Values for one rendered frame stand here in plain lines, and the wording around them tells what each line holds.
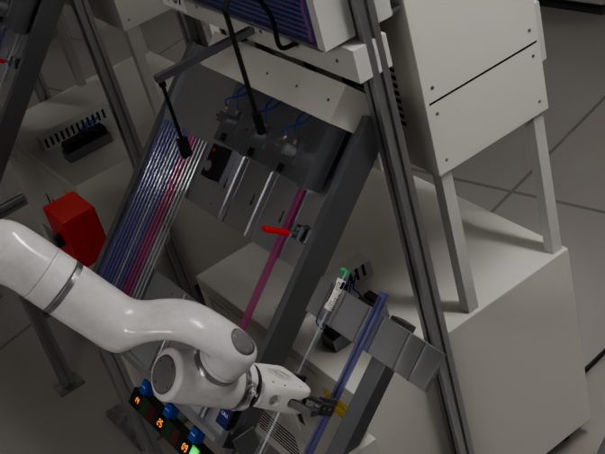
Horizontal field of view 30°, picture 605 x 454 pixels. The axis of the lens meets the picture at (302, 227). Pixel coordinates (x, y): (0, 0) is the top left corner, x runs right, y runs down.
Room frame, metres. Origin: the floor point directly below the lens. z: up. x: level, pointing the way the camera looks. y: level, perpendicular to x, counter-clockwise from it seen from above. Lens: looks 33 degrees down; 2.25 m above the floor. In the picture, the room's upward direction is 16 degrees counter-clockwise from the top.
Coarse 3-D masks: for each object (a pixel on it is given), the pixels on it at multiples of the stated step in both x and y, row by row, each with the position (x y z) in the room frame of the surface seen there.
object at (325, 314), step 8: (344, 272) 1.65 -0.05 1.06; (344, 280) 1.64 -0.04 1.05; (328, 312) 1.62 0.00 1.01; (320, 320) 1.62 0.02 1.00; (320, 328) 1.61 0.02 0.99; (312, 336) 1.61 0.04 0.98; (320, 336) 1.61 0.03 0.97; (312, 344) 1.60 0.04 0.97; (304, 352) 1.60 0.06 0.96; (304, 360) 1.59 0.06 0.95; (296, 368) 1.59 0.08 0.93; (304, 368) 1.59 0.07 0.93; (272, 416) 1.56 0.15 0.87; (280, 416) 1.55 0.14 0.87; (272, 424) 1.55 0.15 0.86; (272, 432) 1.54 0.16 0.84; (264, 440) 1.54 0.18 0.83; (264, 448) 1.53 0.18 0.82
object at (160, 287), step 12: (156, 276) 2.15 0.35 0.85; (156, 288) 2.13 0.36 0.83; (168, 288) 2.09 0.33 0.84; (180, 288) 2.07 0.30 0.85; (192, 300) 2.01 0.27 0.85; (144, 348) 2.04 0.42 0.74; (156, 348) 2.01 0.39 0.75; (180, 348) 1.95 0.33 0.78; (192, 348) 1.92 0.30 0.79; (144, 360) 2.02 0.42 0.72; (192, 408) 1.82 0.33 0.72; (204, 408) 1.79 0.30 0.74; (216, 408) 1.77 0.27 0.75; (204, 420) 1.76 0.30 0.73
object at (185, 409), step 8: (128, 352) 2.06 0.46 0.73; (128, 360) 2.03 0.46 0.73; (136, 360) 2.02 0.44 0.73; (136, 368) 1.99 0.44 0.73; (144, 368) 1.98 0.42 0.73; (144, 376) 1.96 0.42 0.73; (184, 408) 1.81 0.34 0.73; (192, 416) 1.78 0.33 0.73; (200, 424) 1.75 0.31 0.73; (208, 424) 1.75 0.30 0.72; (208, 432) 1.72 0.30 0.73; (216, 432) 1.72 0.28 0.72; (216, 440) 1.70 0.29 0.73
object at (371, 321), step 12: (384, 300) 1.55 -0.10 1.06; (372, 312) 1.55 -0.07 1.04; (372, 324) 1.53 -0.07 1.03; (360, 336) 1.53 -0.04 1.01; (360, 348) 1.52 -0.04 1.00; (348, 360) 1.51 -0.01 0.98; (348, 372) 1.50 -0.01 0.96; (336, 384) 1.50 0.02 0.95; (336, 396) 1.48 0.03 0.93; (324, 420) 1.47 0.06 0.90; (312, 432) 1.47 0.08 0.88; (312, 444) 1.45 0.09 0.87
